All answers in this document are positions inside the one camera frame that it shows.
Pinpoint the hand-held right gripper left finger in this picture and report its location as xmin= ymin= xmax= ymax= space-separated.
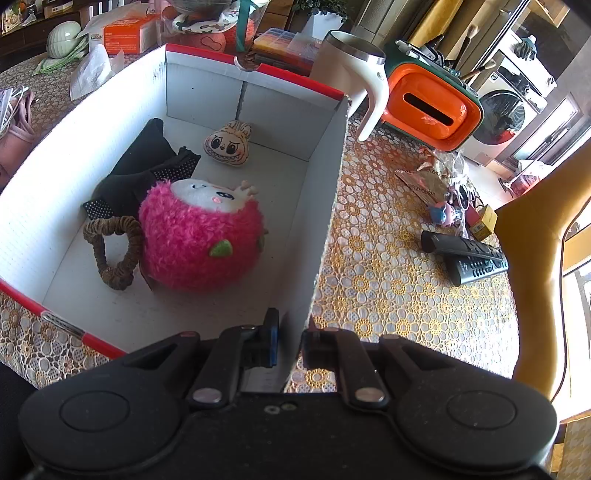
xmin=120 ymin=308 xmax=280 ymax=411

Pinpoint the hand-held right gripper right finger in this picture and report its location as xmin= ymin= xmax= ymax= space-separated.
xmin=300 ymin=328 xmax=468 ymax=409

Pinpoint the pink fluffy plush toy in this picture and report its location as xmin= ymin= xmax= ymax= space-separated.
xmin=139 ymin=179 xmax=269 ymax=292

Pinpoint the red and white cardboard box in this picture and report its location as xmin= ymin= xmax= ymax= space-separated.
xmin=0 ymin=44 xmax=354 ymax=361

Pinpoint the brown scrunchie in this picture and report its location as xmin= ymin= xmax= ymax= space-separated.
xmin=83 ymin=216 xmax=145 ymax=291

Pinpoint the beige cartoon face pouch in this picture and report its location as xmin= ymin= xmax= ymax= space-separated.
xmin=203 ymin=121 xmax=252 ymax=168

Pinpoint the black dotted cloth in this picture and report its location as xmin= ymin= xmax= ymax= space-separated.
xmin=82 ymin=117 xmax=201 ymax=220

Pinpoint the black remote control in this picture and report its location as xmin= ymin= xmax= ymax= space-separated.
xmin=421 ymin=231 xmax=504 ymax=260
xmin=445 ymin=251 xmax=509 ymax=287

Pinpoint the small toy figure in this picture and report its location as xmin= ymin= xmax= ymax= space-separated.
xmin=429 ymin=203 xmax=455 ymax=227

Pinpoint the crumpled wrapper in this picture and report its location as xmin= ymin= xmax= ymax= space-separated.
xmin=394 ymin=148 xmax=467 ymax=208

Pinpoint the small yellow box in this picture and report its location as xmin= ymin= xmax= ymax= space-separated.
xmin=471 ymin=205 xmax=498 ymax=241

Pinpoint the yellow chair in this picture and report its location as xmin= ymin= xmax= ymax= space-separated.
xmin=494 ymin=185 xmax=591 ymax=402

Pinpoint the orange and green organizer box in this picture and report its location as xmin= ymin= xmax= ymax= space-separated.
xmin=379 ymin=39 xmax=485 ymax=153

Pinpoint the cream mug with steel rim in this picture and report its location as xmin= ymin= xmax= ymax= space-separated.
xmin=310 ymin=30 xmax=391 ymax=141

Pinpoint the clear plastic storage box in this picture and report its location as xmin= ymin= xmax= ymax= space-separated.
xmin=252 ymin=27 xmax=324 ymax=75

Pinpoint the orange ball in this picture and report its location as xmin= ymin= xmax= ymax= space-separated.
xmin=187 ymin=30 xmax=227 ymax=54

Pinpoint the washing machine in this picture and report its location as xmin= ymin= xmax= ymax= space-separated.
xmin=462 ymin=30 xmax=559 ymax=167

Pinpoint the green ribbon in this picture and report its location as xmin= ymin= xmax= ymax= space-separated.
xmin=235 ymin=0 xmax=259 ymax=52

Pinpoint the white tissue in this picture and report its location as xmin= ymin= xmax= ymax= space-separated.
xmin=69 ymin=45 xmax=125 ymax=101

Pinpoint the pink knit hat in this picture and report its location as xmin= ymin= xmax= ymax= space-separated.
xmin=0 ymin=88 xmax=37 ymax=190

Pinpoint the orange tissue box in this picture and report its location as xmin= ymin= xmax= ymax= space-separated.
xmin=78 ymin=13 xmax=162 ymax=56

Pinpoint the green cloth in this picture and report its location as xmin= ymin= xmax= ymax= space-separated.
xmin=34 ymin=39 xmax=88 ymax=77

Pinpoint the yellow curtain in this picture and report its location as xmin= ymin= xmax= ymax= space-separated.
xmin=409 ymin=0 xmax=462 ymax=47

